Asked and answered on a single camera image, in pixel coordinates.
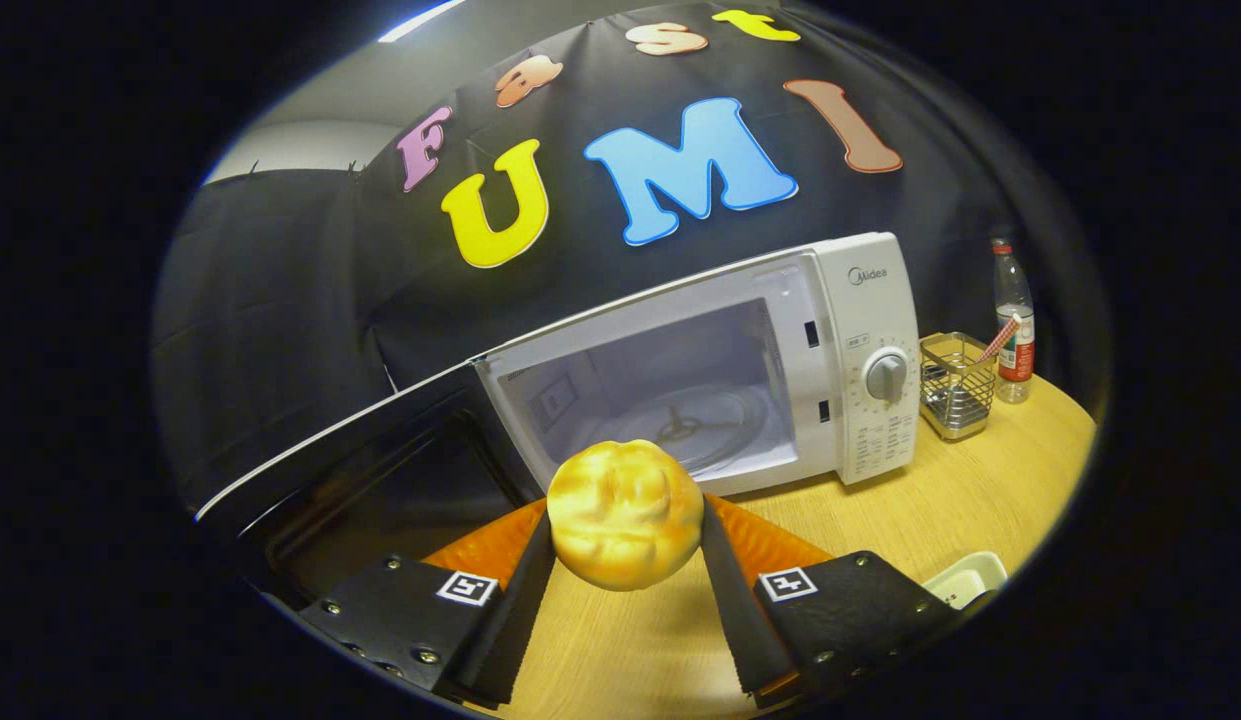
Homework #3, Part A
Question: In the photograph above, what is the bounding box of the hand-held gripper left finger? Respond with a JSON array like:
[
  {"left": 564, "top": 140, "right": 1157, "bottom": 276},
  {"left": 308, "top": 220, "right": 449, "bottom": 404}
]
[{"left": 300, "top": 497, "right": 558, "bottom": 709}]

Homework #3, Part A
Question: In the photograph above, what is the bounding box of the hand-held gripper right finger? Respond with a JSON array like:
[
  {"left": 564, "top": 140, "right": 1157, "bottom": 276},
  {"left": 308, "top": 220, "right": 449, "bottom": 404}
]
[{"left": 700, "top": 492, "right": 966, "bottom": 701}]

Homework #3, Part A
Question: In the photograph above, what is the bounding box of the golden bread bun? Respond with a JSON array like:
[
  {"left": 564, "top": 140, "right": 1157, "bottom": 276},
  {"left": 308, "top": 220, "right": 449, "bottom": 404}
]
[{"left": 546, "top": 439, "right": 705, "bottom": 592}]

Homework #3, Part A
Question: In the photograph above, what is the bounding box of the white microwave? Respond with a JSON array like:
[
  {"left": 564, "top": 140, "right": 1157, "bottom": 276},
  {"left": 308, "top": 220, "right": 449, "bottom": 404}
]
[{"left": 195, "top": 232, "right": 921, "bottom": 611}]

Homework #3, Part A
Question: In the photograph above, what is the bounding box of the glass microwave turntable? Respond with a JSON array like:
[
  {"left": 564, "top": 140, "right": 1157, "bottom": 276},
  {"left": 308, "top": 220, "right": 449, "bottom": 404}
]
[{"left": 590, "top": 385, "right": 781, "bottom": 476}]

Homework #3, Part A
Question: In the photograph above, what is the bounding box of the cream rectangular plate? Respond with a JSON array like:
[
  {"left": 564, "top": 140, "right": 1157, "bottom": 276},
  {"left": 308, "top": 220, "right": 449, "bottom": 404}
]
[{"left": 922, "top": 551, "right": 1009, "bottom": 611}]

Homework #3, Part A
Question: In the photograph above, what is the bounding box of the red striped straw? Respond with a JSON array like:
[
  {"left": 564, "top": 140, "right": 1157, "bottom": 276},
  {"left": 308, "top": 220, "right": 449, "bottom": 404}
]
[{"left": 975, "top": 313, "right": 1023, "bottom": 363}]

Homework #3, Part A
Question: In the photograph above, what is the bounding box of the black backdrop cloth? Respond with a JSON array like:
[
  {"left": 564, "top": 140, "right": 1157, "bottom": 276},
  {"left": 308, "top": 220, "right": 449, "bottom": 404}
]
[{"left": 150, "top": 0, "right": 1091, "bottom": 511}]

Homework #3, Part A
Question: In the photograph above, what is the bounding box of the clear bottle with red label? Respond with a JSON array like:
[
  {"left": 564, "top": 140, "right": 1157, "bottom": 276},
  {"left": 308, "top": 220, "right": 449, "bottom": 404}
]
[{"left": 990, "top": 238, "right": 1036, "bottom": 404}]

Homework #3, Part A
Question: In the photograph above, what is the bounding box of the wire mesh utensil holder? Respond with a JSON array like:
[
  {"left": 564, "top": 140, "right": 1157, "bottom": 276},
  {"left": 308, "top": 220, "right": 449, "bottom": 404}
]
[{"left": 918, "top": 332, "right": 999, "bottom": 442}]

